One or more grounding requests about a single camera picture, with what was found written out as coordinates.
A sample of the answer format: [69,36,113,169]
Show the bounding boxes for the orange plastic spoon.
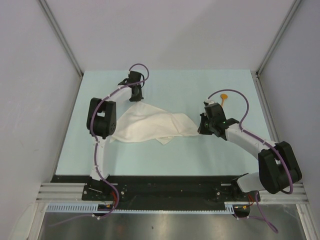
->
[220,93,228,107]

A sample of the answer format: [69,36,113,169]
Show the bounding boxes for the white cloth napkin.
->
[110,102,199,145]

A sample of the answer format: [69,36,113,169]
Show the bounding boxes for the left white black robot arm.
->
[86,70,146,181]

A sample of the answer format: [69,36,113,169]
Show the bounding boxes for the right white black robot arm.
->
[198,102,302,201]

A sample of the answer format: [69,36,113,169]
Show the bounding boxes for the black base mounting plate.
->
[51,175,261,210]

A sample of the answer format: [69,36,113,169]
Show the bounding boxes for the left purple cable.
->
[48,62,150,226]

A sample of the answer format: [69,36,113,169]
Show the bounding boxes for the right aluminium side rail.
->
[251,71,281,143]

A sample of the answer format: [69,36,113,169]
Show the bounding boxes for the right aluminium frame post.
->
[256,0,304,76]

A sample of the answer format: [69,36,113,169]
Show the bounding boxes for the aluminium frame post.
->
[37,0,84,77]
[256,0,304,76]

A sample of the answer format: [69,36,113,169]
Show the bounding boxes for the white slotted cable duct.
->
[45,203,251,215]

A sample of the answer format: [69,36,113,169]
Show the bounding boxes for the left aluminium frame post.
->
[37,0,84,77]

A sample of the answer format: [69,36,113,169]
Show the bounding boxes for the aluminium front rail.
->
[36,183,309,204]

